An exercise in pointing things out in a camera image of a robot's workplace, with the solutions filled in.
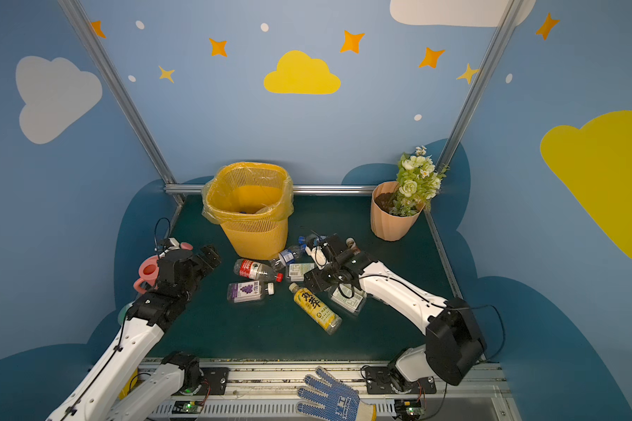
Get yellow label tea bottle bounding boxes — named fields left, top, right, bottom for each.
left=289, top=282, right=342, bottom=334

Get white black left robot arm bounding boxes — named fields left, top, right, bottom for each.
left=49, top=238, right=221, bottom=420

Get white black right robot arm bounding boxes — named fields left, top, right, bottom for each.
left=300, top=234, right=487, bottom=390

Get yellow slatted waste bin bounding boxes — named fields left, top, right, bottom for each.
left=202, top=162, right=294, bottom=261

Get yellow plastic bin liner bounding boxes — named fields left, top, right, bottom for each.
left=201, top=162, right=294, bottom=225

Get brown coffee bottle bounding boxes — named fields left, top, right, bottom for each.
left=346, top=238, right=361, bottom=254

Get pink watering can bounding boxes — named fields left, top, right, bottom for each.
left=133, top=242, right=193, bottom=295

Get clear green-label white-cap bottle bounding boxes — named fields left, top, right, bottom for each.
left=286, top=263, right=316, bottom=282

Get clear blue-label water bottle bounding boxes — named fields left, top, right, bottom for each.
left=298, top=233, right=327, bottom=251

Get purple grape label bottle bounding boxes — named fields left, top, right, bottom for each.
left=228, top=281, right=275, bottom=303

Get red-label red-cap water bottle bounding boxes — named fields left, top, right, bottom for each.
left=233, top=259, right=284, bottom=282

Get pink ribbed flower pot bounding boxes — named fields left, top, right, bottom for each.
left=369, top=181, right=426, bottom=243

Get round jar floral lid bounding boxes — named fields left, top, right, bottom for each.
left=117, top=303, right=133, bottom=326

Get white green artificial flowers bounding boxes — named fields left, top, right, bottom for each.
left=389, top=146, right=449, bottom=217

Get blue dotted work glove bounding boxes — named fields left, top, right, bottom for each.
left=297, top=367, right=377, bottom=421

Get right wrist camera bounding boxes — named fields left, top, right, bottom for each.
left=306, top=245, right=328, bottom=269

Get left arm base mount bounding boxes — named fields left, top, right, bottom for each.
left=160, top=352, right=230, bottom=396

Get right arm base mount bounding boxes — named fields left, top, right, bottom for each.
left=360, top=365, right=437, bottom=395

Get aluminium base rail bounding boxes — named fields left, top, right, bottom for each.
left=131, top=359, right=522, bottom=421

